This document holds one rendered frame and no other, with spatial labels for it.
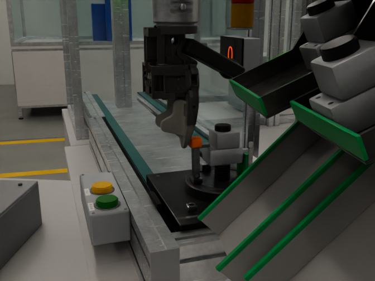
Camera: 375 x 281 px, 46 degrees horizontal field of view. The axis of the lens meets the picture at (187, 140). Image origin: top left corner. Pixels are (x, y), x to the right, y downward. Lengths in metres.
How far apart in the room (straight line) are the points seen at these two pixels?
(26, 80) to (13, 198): 4.98
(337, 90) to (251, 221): 0.28
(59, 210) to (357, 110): 0.80
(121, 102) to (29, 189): 0.97
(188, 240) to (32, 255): 0.33
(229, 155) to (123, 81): 1.08
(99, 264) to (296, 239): 0.44
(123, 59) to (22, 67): 4.07
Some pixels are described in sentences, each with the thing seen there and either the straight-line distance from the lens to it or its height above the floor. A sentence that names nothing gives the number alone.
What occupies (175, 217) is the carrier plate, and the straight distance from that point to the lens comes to 0.73.
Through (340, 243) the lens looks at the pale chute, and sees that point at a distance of 0.50.
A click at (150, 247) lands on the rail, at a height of 0.96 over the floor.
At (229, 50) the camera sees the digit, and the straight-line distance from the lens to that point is 1.00.
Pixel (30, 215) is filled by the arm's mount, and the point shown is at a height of 0.90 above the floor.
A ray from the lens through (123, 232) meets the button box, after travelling 0.80.
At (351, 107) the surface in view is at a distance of 0.37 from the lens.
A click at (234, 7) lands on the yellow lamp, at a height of 1.30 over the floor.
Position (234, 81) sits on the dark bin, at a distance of 0.55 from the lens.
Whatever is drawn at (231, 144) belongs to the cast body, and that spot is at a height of 1.06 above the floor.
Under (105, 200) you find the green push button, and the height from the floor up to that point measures 0.97.
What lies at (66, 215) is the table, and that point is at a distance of 1.03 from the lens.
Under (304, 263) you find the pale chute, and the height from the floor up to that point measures 1.03.
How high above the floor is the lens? 1.29
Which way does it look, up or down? 16 degrees down
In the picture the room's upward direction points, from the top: straight up
